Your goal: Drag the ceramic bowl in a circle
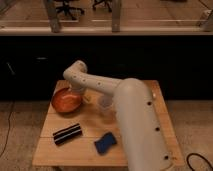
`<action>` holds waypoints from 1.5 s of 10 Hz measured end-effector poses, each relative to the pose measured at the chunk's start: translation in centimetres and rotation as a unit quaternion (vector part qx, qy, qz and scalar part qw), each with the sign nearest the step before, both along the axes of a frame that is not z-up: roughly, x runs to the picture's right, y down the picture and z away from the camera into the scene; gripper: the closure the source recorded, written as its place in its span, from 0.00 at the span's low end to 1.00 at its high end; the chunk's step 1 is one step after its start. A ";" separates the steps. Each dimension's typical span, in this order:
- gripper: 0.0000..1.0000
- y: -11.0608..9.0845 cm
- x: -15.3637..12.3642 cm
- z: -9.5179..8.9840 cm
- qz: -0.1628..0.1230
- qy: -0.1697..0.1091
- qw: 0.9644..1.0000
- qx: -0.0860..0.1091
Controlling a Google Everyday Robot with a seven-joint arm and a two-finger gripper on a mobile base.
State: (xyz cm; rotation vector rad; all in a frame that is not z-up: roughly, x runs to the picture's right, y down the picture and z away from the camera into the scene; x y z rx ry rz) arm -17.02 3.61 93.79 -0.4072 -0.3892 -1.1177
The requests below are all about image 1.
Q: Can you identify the orange ceramic bowl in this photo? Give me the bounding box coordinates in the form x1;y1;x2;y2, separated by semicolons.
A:
51;88;82;113

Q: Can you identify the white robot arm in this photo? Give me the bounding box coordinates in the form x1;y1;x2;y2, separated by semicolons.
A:
63;60;174;171

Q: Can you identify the clear plastic cup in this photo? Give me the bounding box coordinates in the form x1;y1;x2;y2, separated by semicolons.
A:
97;95;113;115

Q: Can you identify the black white striped cloth roll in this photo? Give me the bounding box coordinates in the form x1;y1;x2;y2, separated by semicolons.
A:
53;123;82;145

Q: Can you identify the blue sponge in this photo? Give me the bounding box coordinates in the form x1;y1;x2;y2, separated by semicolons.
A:
94;132;117;155

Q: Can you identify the black office chair left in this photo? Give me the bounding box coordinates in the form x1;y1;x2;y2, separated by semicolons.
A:
55;0;85;20

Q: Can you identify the black office chair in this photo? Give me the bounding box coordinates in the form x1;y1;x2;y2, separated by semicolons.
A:
91;0;113;14
55;0;85;20

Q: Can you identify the black office chair right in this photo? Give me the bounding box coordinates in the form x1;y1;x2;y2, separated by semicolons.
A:
91;0;113;14

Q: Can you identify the black cable on floor left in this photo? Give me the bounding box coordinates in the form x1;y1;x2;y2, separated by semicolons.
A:
0;99;16;158

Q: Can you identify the black cable on floor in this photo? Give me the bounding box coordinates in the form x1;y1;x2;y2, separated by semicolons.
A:
185;152;213;171
0;99;16;158

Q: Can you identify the black cable on floor right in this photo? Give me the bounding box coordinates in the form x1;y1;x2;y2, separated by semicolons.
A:
185;152;213;171

